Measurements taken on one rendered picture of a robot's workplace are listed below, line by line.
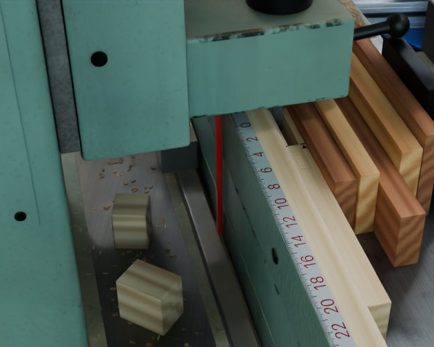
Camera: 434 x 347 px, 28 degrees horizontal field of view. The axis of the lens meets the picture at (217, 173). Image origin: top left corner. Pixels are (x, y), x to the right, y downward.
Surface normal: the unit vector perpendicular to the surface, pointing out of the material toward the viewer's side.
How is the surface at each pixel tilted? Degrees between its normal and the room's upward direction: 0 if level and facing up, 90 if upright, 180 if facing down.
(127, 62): 90
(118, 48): 90
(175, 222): 0
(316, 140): 0
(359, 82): 0
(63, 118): 90
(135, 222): 90
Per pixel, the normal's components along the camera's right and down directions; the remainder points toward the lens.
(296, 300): -0.97, 0.15
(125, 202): -0.01, -0.79
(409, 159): 0.22, 0.59
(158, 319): -0.50, 0.53
